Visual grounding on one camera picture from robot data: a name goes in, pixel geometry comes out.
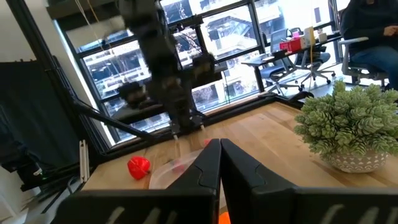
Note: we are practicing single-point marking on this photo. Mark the red cardboard box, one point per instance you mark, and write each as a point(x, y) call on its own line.
point(292, 45)

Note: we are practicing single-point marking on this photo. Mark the office chair with white base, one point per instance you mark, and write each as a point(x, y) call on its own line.
point(351, 62)

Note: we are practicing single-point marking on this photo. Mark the red toy bell pepper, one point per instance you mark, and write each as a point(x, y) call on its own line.
point(139, 167)

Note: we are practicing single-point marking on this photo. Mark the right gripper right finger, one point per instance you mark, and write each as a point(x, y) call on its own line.
point(264, 202)

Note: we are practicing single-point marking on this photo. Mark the blue office chair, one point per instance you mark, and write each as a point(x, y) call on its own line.
point(276, 73)
point(314, 62)

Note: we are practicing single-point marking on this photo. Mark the green succulent in white pot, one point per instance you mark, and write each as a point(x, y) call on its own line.
point(348, 124)

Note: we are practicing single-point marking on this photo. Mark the person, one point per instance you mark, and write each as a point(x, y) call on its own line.
point(370, 28)

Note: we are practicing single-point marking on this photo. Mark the orange toy pumpkin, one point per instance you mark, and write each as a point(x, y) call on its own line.
point(224, 218)

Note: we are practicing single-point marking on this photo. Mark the clear plastic tupperware container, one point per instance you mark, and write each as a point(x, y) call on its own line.
point(164, 175)

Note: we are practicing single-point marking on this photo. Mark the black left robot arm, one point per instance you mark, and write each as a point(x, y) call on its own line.
point(164, 68)

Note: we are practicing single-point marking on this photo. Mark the black office desk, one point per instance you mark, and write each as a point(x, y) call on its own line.
point(264, 59)

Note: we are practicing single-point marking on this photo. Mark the black fabric panel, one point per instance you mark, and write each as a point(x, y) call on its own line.
point(34, 109)

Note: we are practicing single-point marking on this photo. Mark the white aluminium extrusion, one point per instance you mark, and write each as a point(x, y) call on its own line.
point(84, 161)

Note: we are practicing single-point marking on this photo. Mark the cream carton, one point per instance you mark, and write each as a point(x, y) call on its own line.
point(309, 35)

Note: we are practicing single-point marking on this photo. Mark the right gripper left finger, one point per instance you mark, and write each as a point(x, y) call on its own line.
point(192, 202)

